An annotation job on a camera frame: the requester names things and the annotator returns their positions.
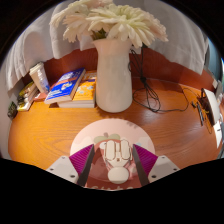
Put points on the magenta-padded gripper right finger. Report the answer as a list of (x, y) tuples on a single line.
[(162, 166)]

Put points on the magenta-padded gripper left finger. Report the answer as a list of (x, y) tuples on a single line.
[(63, 166)]

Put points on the white computer mouse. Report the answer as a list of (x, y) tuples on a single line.
[(116, 156)]

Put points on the round pink cartoon mouse pad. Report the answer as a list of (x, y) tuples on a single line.
[(100, 131)]

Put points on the white and yellow book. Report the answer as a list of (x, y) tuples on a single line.
[(26, 105)]

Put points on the dark red book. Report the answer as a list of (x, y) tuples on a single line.
[(40, 96)]

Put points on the orange book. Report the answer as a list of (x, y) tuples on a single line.
[(85, 93)]

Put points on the white flat device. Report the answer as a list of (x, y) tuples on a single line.
[(212, 105)]

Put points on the blue book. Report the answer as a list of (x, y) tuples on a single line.
[(65, 86)]

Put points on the cream tumbler with lid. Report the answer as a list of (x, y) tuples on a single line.
[(36, 76)]

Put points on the white ceramic vase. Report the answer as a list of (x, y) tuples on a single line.
[(113, 80)]

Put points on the white pleated curtain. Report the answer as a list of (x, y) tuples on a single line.
[(30, 56)]

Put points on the white flower bouquet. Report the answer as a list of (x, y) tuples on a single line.
[(113, 20)]

